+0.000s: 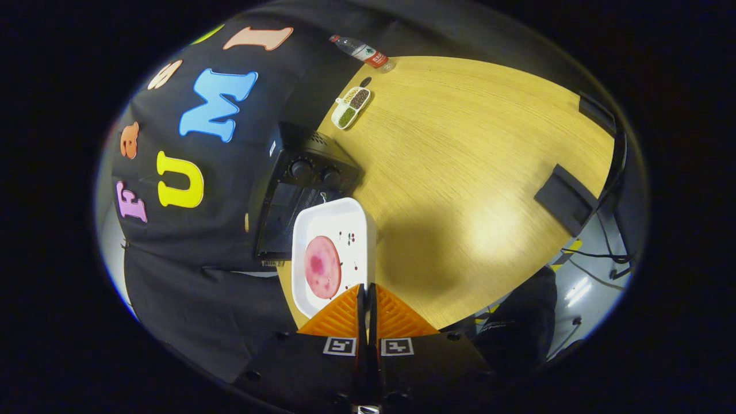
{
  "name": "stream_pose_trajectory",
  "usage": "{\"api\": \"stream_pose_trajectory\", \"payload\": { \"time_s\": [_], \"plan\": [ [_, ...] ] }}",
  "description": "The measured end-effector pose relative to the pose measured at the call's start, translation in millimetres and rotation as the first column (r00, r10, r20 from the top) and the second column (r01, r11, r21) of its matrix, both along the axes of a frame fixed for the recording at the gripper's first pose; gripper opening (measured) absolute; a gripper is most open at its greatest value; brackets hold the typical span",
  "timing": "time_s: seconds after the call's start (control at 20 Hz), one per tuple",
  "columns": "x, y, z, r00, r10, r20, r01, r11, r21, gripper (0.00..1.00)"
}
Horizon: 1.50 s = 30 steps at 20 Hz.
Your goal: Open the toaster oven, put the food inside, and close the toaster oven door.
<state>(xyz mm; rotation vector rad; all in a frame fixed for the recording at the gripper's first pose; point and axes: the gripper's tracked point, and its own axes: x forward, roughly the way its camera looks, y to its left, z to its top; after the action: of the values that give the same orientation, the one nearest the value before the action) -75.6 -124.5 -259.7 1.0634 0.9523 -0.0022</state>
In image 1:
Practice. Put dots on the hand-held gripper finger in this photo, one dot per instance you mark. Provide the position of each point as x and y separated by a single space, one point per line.
372 345
361 345

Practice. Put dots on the black toaster oven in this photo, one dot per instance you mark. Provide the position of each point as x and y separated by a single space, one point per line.
299 155

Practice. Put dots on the pink round ham slice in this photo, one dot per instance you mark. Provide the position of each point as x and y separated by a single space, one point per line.
322 267

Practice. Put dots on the plastic water bottle red label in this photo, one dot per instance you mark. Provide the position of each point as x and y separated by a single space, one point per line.
368 54

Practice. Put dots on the white square plate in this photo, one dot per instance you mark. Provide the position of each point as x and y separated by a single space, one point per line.
339 215

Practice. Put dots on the person's dark clothing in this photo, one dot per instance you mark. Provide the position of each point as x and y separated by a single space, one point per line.
517 322

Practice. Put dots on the black table edge bracket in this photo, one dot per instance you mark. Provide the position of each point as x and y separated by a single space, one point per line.
598 113
566 198

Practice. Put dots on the white divided bean dish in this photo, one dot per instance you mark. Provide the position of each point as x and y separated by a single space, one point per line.
352 107

